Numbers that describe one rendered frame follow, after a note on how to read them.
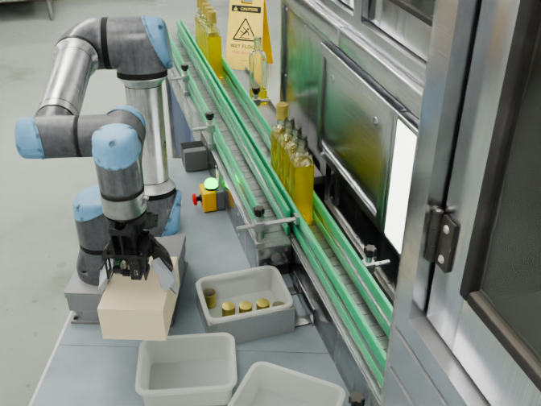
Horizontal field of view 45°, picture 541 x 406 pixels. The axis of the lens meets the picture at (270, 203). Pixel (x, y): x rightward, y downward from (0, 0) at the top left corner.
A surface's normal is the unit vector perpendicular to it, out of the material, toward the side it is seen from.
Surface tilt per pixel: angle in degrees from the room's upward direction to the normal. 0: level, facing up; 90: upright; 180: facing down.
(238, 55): 79
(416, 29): 90
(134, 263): 91
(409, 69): 90
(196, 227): 0
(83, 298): 90
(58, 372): 0
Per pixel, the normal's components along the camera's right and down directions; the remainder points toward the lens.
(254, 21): -0.25, 0.28
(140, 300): 0.00, -0.84
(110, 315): -0.04, 0.55
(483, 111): -0.96, 0.15
